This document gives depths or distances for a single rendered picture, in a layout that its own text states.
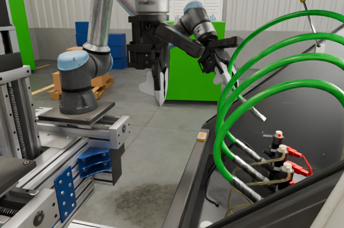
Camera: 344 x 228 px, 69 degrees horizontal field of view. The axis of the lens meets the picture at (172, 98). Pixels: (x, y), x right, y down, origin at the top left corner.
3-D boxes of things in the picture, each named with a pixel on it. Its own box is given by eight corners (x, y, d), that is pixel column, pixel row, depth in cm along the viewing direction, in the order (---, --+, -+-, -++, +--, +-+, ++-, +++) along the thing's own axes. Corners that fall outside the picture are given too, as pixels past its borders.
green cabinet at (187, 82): (215, 90, 489) (219, 20, 448) (219, 106, 408) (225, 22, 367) (167, 89, 497) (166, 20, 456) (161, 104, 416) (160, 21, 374)
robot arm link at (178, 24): (152, 35, 92) (175, 16, 87) (163, 33, 102) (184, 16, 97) (164, 53, 93) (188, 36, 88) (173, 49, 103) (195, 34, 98)
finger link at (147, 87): (142, 104, 63) (140, 67, 60) (164, 106, 62) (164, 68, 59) (137, 108, 60) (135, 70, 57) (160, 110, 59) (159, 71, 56)
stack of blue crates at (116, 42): (78, 67, 696) (73, 21, 658) (88, 64, 741) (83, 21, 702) (121, 69, 670) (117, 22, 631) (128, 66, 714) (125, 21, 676)
